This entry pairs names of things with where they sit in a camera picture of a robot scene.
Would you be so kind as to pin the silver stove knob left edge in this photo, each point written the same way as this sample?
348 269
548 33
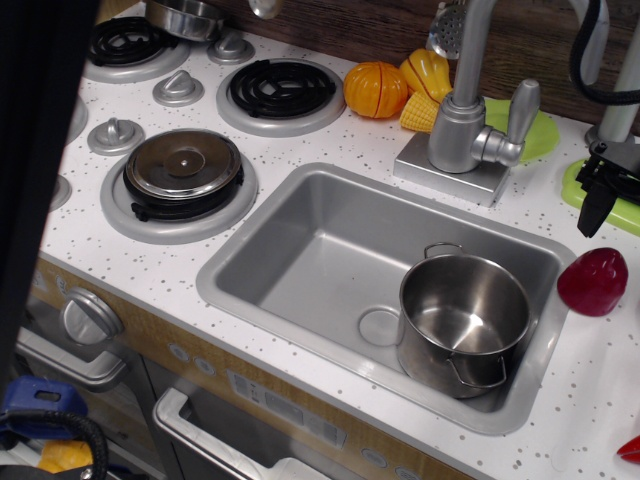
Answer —
61 193

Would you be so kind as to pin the silver perforated spoon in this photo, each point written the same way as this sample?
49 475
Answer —
446 29

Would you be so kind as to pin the black coil burner rear centre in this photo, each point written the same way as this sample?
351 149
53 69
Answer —
280 89

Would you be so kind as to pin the black coil burner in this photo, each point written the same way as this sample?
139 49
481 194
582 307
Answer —
280 89
127 41

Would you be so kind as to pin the yellow object lower left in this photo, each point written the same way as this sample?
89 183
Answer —
63 455

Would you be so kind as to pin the silver rack post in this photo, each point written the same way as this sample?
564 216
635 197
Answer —
622 102

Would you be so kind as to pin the black coil burner rear left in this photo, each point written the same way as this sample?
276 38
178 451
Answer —
127 41

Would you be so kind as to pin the blue plastic clamp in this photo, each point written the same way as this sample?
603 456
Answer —
27 395

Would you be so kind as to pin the silver stove knob upper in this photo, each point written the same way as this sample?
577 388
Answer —
231 49

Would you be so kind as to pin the silver oven door handle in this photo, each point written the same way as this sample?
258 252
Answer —
101 374

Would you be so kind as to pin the red toy sweet potato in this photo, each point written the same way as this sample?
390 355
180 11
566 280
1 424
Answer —
595 282

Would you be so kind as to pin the silver toy faucet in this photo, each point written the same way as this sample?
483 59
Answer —
463 156

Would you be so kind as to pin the dark foreground post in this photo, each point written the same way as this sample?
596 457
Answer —
43 51

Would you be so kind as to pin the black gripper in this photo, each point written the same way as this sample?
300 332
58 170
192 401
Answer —
610 172

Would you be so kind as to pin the silver stove knob lower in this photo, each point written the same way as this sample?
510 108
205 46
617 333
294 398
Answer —
115 137

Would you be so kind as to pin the silver dishwasher door handle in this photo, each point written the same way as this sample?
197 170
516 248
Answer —
215 440

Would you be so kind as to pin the hanging silver ladle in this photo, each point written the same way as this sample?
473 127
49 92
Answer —
266 9

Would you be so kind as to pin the silver stove knob middle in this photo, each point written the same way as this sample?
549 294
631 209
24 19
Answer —
178 90

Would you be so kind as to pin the light green plate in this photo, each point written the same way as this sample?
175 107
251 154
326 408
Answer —
542 138

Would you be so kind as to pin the red toy at right edge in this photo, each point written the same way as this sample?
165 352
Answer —
630 451

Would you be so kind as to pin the steel bowl at back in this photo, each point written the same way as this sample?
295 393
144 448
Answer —
195 21

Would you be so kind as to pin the grey toy sink basin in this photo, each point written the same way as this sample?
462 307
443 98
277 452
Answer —
320 264

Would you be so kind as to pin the silver oven dial knob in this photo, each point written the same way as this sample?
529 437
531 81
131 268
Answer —
87 319

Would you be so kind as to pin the silver stove knob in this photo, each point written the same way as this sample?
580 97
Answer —
231 49
115 137
178 90

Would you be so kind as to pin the stainless steel pot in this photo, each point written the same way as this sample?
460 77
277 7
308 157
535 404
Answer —
461 317

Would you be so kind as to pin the yellow toy corn piece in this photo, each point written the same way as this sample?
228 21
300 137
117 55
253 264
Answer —
419 113

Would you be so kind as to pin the orange toy pumpkin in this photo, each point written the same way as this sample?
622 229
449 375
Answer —
375 90

